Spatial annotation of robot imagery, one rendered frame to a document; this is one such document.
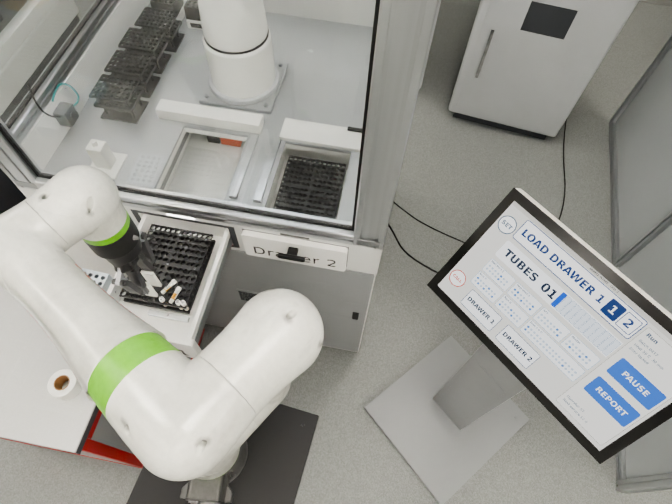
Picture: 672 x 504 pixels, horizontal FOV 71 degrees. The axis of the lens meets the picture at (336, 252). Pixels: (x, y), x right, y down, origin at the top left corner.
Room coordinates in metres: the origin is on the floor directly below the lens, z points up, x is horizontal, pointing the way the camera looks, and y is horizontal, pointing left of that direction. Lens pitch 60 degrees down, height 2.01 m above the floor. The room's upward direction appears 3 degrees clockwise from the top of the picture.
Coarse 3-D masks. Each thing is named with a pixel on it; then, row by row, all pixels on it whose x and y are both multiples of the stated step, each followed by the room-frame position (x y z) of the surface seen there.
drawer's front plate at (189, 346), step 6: (168, 336) 0.36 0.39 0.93; (174, 336) 0.36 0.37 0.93; (174, 342) 0.34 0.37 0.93; (180, 342) 0.34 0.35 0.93; (186, 342) 0.35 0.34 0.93; (192, 342) 0.35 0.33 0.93; (180, 348) 0.34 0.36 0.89; (186, 348) 0.34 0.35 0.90; (192, 348) 0.34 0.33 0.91; (198, 348) 0.35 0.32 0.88; (192, 354) 0.34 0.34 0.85
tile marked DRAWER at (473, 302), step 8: (472, 296) 0.47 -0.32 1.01; (480, 296) 0.46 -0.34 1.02; (464, 304) 0.46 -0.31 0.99; (472, 304) 0.45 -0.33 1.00; (480, 304) 0.45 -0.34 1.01; (488, 304) 0.44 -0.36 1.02; (472, 312) 0.44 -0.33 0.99; (480, 312) 0.43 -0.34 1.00; (488, 312) 0.43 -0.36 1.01; (496, 312) 0.43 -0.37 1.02; (480, 320) 0.42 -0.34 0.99; (488, 320) 0.41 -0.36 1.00; (496, 320) 0.41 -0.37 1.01; (488, 328) 0.40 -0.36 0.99
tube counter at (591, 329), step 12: (540, 288) 0.45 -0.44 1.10; (552, 288) 0.45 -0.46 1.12; (552, 300) 0.42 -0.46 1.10; (564, 300) 0.42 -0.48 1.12; (564, 312) 0.40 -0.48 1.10; (576, 312) 0.40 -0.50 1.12; (588, 312) 0.39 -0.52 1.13; (576, 324) 0.37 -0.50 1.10; (588, 324) 0.37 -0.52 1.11; (600, 324) 0.37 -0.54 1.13; (588, 336) 0.35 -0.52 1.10; (600, 336) 0.35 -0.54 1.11; (612, 336) 0.34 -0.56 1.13; (600, 348) 0.33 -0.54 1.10; (612, 348) 0.32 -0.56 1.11
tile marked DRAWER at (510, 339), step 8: (504, 328) 0.39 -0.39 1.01; (512, 328) 0.39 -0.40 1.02; (496, 336) 0.38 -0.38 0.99; (504, 336) 0.38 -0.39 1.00; (512, 336) 0.37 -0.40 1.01; (520, 336) 0.37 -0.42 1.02; (504, 344) 0.36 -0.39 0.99; (512, 344) 0.36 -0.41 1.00; (520, 344) 0.36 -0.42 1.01; (528, 344) 0.35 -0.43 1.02; (512, 352) 0.34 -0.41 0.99; (520, 352) 0.34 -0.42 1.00; (528, 352) 0.34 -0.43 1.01; (536, 352) 0.34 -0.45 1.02; (520, 360) 0.33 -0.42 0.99; (528, 360) 0.32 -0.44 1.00; (536, 360) 0.32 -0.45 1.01
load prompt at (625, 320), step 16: (528, 224) 0.57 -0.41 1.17; (528, 240) 0.54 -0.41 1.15; (544, 240) 0.53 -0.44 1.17; (544, 256) 0.51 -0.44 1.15; (560, 256) 0.50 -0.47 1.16; (560, 272) 0.47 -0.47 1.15; (576, 272) 0.46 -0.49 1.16; (576, 288) 0.44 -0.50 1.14; (592, 288) 0.43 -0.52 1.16; (608, 288) 0.42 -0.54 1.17; (592, 304) 0.40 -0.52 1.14; (608, 304) 0.40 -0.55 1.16; (624, 304) 0.39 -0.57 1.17; (608, 320) 0.37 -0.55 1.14; (624, 320) 0.37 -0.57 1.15; (640, 320) 0.36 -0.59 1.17; (624, 336) 0.34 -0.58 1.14
